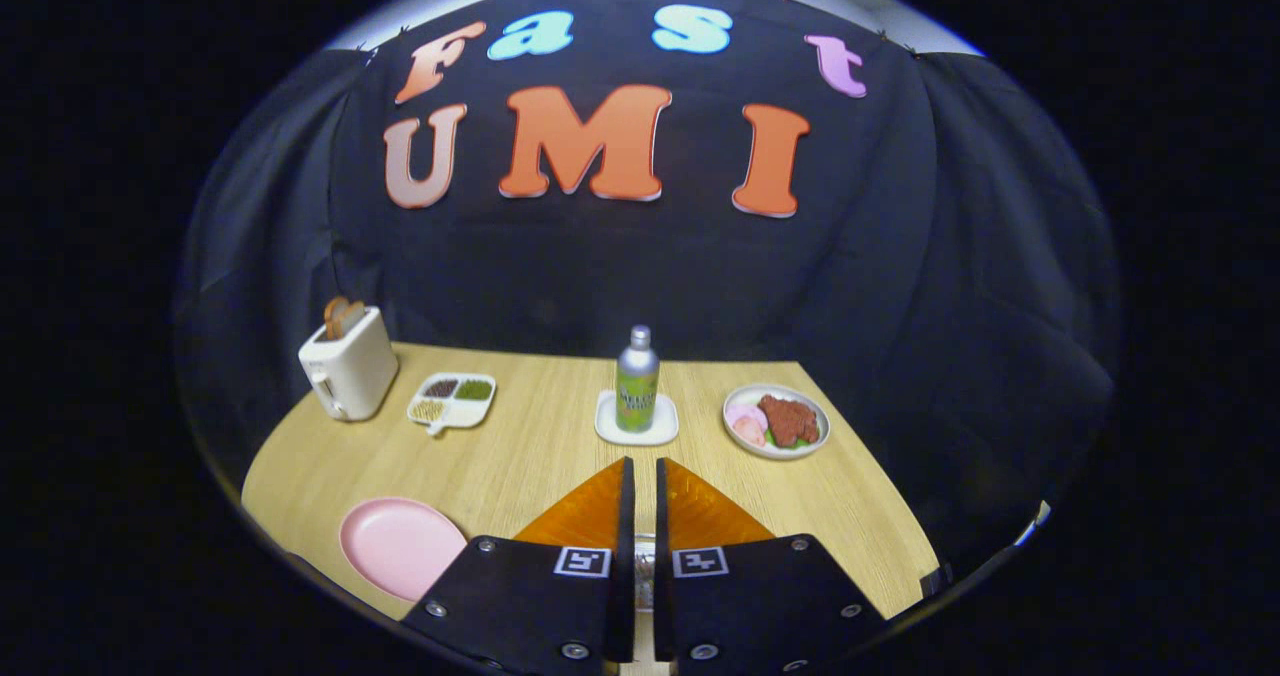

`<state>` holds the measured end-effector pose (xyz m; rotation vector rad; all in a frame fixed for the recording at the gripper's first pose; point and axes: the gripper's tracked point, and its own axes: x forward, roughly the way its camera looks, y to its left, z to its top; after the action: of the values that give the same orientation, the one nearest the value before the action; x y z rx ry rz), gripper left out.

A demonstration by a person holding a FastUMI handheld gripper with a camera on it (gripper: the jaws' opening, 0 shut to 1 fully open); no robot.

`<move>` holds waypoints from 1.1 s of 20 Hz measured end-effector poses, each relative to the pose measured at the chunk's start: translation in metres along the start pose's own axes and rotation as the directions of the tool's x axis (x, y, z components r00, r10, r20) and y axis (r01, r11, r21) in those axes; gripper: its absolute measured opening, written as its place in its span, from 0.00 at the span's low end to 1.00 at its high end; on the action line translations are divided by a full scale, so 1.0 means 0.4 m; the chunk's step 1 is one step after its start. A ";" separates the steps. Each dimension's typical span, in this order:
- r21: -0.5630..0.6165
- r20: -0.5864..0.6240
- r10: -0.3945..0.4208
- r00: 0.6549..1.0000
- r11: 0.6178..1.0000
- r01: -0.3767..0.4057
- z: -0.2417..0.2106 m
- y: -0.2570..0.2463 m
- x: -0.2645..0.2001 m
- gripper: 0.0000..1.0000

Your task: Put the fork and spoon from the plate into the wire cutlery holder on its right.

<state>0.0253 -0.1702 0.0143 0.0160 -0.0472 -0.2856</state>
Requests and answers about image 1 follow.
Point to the cream toaster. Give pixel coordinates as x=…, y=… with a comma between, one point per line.
x=355, y=371

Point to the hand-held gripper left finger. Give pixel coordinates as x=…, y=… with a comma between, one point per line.
x=530, y=606

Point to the black backdrop cloth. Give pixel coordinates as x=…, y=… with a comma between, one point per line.
x=650, y=276

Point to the green drink bottle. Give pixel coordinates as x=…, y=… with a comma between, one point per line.
x=637, y=391

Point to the brown toast slice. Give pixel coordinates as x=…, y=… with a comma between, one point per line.
x=354, y=316
x=333, y=316

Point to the white square coaster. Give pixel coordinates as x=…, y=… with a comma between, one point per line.
x=606, y=426

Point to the red meat piece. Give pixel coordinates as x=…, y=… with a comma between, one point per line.
x=790, y=421

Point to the pink plate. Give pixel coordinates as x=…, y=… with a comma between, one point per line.
x=400, y=546

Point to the pink ham slices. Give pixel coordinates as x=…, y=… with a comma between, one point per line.
x=745, y=423

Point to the white plate with food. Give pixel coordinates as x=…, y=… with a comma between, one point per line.
x=815, y=406

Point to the white divided dish with beans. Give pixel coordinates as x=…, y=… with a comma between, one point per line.
x=450, y=404

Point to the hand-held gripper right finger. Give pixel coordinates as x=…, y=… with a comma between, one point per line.
x=750, y=606

